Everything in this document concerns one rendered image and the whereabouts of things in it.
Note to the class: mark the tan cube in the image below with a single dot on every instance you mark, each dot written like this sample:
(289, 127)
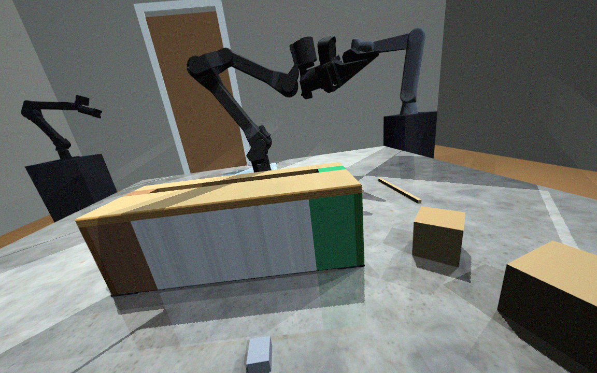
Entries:
(437, 235)

